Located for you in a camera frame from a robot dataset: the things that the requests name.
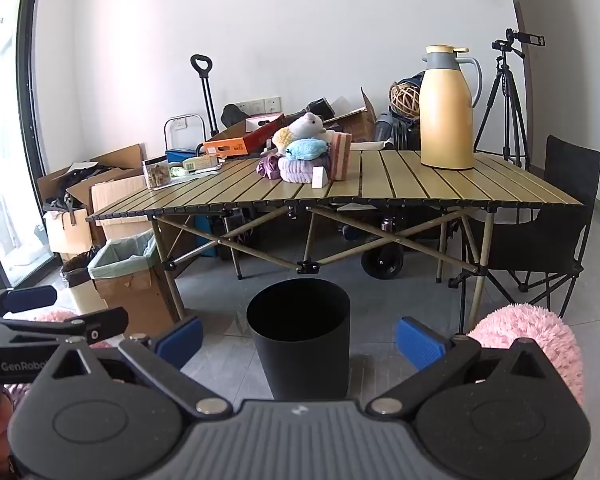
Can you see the dark cap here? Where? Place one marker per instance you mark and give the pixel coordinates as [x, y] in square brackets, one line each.
[232, 115]

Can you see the clear jar with black lid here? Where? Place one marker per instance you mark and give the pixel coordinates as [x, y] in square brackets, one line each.
[157, 176]

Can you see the black trash bin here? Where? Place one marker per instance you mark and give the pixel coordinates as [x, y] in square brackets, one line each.
[300, 340]

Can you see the mauve satin pouch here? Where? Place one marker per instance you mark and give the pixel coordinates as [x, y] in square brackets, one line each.
[269, 167]

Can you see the grey blue water bottle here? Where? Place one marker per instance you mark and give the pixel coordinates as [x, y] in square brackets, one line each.
[384, 127]

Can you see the small green bottle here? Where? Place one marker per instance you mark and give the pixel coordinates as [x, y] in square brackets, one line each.
[180, 171]

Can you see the white box with black window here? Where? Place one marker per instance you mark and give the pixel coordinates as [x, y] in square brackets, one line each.
[262, 121]

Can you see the black folding chair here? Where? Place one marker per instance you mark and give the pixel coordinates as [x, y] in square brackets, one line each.
[530, 240]

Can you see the black framed glass door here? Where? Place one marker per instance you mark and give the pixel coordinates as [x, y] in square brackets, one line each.
[30, 110]

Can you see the yellow thermos jug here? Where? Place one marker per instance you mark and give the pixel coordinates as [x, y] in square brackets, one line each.
[445, 120]

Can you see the pale yellow small carton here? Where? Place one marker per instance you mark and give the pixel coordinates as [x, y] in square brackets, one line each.
[200, 162]

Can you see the white cardboard box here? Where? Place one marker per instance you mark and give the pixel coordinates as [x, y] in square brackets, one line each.
[65, 235]

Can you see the brown open cardboard box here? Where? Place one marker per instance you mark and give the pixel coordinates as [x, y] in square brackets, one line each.
[355, 122]

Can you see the blue plastic crate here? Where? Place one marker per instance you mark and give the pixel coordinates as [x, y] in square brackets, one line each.
[180, 155]

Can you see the black camera tripod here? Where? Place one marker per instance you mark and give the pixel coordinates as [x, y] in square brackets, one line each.
[510, 110]

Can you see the white wall socket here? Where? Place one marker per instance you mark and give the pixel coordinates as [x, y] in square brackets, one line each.
[273, 104]
[178, 124]
[241, 106]
[256, 105]

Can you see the orange cardboard box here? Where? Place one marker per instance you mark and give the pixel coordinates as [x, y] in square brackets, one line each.
[227, 146]

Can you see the rattan ball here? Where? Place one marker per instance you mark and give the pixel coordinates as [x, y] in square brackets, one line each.
[404, 97]

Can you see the white and yellow plush animal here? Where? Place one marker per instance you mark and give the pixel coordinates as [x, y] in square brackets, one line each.
[305, 127]

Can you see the olive folding table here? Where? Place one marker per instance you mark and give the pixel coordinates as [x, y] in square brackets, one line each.
[405, 180]

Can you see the lilac fluffy cloth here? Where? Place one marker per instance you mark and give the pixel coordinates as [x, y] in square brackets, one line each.
[300, 170]

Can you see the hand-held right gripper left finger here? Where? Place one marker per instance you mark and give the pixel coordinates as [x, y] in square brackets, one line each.
[180, 342]

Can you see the pink sponge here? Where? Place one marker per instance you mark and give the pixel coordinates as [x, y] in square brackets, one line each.
[340, 157]

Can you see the blue storage box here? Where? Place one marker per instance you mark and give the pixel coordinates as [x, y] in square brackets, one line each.
[212, 240]

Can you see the black handbag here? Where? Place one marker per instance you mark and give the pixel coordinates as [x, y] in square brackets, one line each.
[320, 106]

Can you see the corrugated cardboard box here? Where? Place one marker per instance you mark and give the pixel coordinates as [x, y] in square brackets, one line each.
[117, 200]

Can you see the light blue fluffy cloth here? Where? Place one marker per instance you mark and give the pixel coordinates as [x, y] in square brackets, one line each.
[307, 149]

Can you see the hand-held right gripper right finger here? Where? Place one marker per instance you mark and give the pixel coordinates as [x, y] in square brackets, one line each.
[422, 342]

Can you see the white bin with black bag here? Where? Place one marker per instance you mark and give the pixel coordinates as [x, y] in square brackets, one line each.
[85, 295]

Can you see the cardboard box with green liner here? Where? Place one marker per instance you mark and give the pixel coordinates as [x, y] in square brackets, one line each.
[135, 290]

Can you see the small white box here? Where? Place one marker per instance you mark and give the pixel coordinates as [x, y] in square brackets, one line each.
[319, 178]

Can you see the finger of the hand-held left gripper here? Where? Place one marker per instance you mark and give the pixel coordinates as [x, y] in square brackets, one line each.
[30, 299]
[80, 326]

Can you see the large open cardboard box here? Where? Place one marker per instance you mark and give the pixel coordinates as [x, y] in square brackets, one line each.
[122, 157]

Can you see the white paper sheet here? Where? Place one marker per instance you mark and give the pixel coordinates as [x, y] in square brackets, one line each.
[207, 173]

